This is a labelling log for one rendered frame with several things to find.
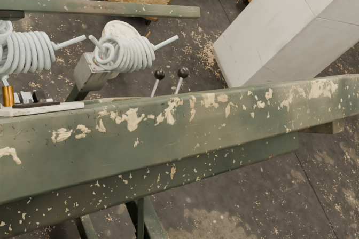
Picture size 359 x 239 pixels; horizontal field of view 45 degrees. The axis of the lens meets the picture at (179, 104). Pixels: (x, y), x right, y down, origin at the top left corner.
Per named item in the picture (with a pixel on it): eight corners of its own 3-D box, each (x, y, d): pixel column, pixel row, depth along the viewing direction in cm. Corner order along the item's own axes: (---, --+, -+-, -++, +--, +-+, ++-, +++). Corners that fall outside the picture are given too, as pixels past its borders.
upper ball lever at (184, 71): (172, 108, 135) (185, 70, 139) (180, 108, 133) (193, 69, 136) (163, 103, 133) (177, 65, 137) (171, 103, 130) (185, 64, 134)
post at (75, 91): (44, 146, 270) (88, 77, 220) (47, 154, 268) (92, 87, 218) (35, 148, 266) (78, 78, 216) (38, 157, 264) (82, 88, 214)
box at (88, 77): (91, 72, 223) (105, 50, 211) (100, 91, 219) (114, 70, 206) (70, 73, 215) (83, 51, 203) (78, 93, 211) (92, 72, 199)
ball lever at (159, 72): (149, 108, 144) (162, 72, 148) (156, 108, 142) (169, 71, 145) (140, 103, 142) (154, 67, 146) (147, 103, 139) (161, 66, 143)
